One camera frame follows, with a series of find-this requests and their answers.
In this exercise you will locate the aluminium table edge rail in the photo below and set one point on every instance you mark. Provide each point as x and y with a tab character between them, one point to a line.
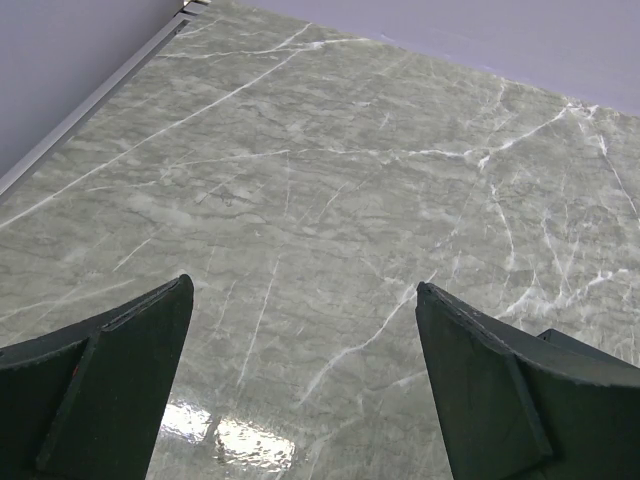
62	60

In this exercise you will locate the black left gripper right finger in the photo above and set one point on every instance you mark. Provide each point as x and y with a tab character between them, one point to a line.
512	405

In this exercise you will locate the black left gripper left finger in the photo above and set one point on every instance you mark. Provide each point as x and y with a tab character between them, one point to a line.
87	401

